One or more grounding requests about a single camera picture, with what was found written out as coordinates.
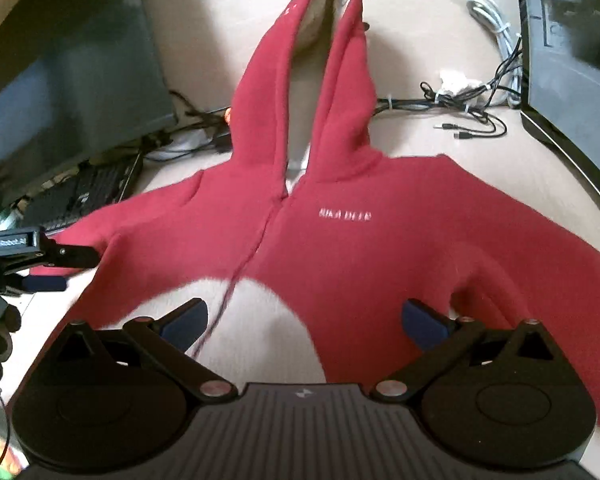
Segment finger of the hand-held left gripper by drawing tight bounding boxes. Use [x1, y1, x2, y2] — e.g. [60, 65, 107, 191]
[42, 240, 102, 269]
[20, 273, 69, 294]

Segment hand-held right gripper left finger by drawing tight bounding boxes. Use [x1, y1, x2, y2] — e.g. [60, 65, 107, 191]
[55, 297, 236, 404]

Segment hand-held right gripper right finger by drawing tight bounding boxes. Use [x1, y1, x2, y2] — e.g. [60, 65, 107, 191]
[372, 298, 562, 405]

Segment red hooded sweatshirt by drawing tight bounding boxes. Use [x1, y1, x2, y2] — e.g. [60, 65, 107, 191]
[30, 0, 600, 433]

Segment black keyboard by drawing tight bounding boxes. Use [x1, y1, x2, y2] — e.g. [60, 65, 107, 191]
[17, 157, 143, 236]

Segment colourful printed sheet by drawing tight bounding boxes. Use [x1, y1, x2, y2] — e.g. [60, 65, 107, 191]
[0, 427, 28, 480]

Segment black computer monitor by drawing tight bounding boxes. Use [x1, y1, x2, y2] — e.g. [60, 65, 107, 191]
[0, 0, 177, 221]

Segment crumpled white paper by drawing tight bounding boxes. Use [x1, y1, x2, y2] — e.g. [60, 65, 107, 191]
[439, 71, 482, 98]

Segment black computer case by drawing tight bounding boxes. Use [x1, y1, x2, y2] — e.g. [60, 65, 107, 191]
[512, 0, 600, 226]

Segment black monitor cables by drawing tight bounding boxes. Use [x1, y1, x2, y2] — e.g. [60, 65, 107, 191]
[142, 89, 231, 162]

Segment black cable bundle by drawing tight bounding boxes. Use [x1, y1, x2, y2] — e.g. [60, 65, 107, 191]
[372, 35, 525, 141]

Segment white coiled cable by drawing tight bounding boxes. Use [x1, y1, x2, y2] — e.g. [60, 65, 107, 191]
[450, 0, 525, 109]

